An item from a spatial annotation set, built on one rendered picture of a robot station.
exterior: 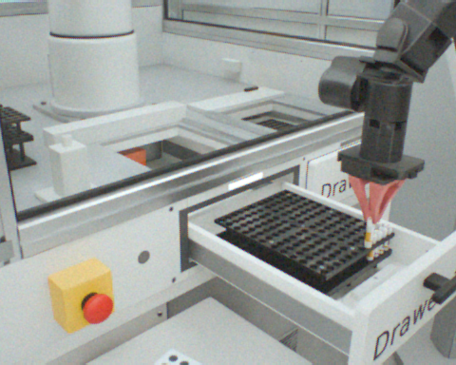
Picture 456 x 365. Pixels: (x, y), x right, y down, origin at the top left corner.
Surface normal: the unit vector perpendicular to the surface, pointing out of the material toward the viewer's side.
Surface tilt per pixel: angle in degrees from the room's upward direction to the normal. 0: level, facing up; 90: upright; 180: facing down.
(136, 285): 90
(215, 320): 0
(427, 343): 0
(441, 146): 90
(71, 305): 90
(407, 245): 90
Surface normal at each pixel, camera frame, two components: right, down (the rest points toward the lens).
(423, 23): -0.70, -0.18
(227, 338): 0.01, -0.91
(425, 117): -0.68, 0.29
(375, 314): 0.69, 0.29
